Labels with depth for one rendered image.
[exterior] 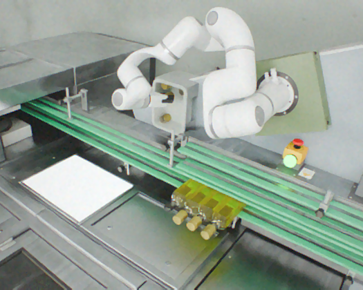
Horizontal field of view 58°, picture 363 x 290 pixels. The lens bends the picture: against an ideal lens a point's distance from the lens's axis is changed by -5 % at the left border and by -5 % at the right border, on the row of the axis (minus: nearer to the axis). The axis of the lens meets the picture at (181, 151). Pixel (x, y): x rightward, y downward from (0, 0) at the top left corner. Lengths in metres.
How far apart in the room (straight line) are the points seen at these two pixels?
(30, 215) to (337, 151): 1.21
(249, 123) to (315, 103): 0.32
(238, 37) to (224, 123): 0.25
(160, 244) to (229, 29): 0.78
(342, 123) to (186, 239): 0.69
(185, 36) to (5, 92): 1.00
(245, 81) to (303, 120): 0.33
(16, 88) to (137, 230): 0.93
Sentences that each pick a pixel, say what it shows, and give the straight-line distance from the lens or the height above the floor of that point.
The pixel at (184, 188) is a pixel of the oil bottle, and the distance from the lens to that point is 1.30.
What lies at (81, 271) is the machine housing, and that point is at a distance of 1.29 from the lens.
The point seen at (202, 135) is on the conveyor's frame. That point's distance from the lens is 1.40.
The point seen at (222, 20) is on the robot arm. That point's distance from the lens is 1.02.
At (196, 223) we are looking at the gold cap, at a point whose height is 1.15.
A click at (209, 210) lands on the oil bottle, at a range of 1.22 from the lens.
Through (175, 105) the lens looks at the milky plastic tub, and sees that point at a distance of 1.52.
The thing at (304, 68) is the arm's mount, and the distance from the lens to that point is 1.16.
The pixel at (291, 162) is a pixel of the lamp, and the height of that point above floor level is 0.85.
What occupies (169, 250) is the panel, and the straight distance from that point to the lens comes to 1.28.
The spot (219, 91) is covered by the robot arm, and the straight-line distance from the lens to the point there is 0.99.
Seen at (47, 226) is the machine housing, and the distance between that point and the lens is 1.44.
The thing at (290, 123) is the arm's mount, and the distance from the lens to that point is 1.23.
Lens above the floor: 1.91
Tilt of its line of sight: 46 degrees down
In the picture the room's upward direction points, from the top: 124 degrees counter-clockwise
